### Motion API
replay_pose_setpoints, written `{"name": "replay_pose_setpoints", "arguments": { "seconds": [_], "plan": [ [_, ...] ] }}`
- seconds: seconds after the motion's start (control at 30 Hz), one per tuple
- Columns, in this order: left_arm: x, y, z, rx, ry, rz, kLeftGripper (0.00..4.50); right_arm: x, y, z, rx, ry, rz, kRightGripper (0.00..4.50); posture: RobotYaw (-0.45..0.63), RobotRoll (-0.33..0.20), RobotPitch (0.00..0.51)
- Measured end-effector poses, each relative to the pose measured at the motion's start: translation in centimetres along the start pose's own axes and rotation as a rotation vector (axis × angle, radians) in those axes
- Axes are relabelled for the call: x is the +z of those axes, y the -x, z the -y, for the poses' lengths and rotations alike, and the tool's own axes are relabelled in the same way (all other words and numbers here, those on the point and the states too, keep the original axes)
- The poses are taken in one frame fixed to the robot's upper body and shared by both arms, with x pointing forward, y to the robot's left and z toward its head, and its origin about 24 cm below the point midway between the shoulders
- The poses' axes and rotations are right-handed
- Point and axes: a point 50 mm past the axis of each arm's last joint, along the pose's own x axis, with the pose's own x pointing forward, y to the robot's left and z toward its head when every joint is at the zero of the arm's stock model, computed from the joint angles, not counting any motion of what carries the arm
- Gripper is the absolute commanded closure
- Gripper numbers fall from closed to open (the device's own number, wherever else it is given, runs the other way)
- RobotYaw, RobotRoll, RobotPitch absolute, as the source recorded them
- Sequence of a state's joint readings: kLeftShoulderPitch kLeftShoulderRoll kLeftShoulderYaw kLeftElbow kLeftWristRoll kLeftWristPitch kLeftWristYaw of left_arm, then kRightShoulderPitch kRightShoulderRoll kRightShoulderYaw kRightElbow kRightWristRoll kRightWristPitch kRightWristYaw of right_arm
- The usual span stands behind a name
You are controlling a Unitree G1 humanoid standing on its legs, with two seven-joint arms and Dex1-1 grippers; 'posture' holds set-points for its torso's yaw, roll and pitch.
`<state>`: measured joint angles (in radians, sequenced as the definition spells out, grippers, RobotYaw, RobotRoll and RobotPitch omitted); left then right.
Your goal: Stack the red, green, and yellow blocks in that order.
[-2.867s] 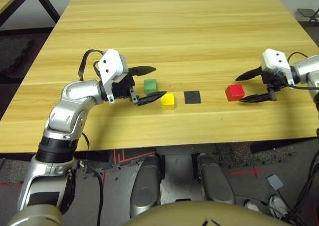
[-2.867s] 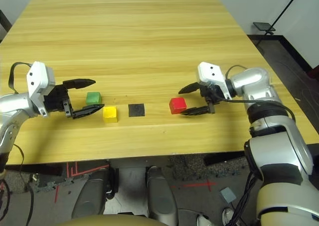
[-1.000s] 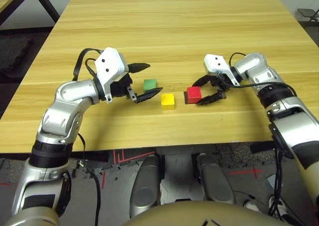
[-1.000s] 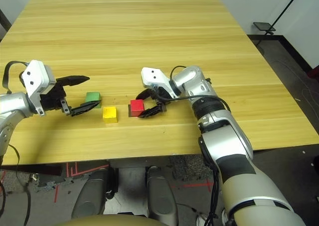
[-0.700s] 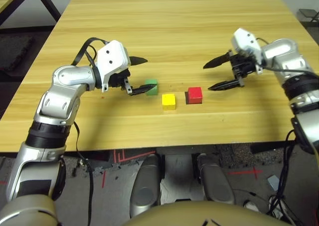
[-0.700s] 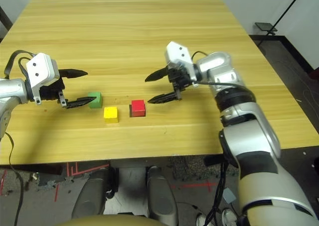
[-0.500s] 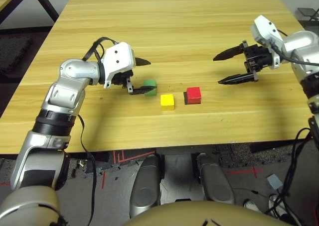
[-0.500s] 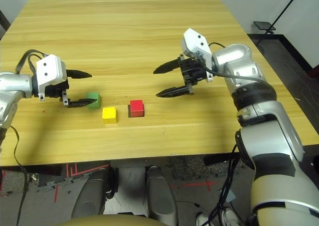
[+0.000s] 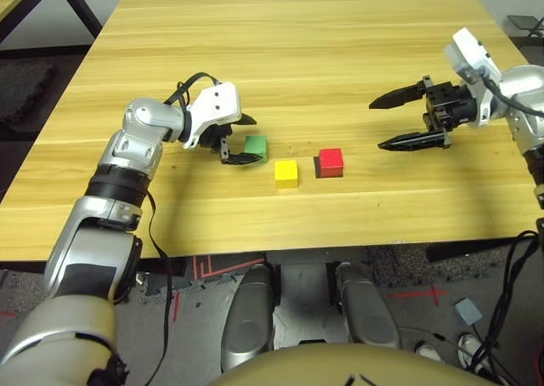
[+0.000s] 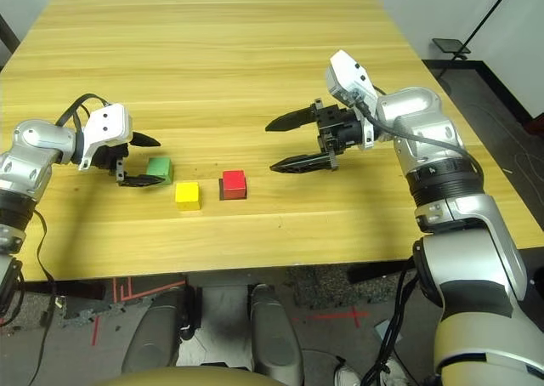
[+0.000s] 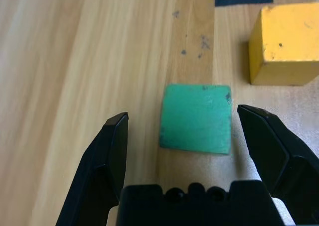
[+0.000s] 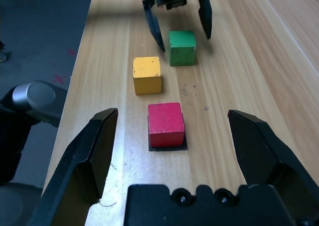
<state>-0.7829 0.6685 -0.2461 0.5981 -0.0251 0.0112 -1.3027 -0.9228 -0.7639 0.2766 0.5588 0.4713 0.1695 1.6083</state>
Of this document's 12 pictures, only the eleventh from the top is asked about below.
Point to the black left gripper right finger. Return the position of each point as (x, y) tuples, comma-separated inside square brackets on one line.
[(279, 151)]

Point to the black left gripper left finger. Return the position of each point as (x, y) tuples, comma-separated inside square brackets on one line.
[(99, 166)]

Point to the green wooden block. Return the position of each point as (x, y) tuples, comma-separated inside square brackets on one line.
[(197, 119)]

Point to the yellow wooden block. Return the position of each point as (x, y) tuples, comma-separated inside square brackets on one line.
[(286, 41)]

